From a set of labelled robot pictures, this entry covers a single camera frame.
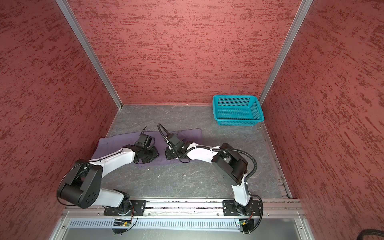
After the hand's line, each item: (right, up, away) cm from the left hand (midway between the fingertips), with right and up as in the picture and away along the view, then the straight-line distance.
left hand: (157, 157), depth 91 cm
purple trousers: (+13, +11, -21) cm, 27 cm away
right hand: (+7, +1, -2) cm, 7 cm away
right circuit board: (+49, -28, -20) cm, 60 cm away
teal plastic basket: (+58, +31, +28) cm, 71 cm away
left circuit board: (-15, -28, -18) cm, 36 cm away
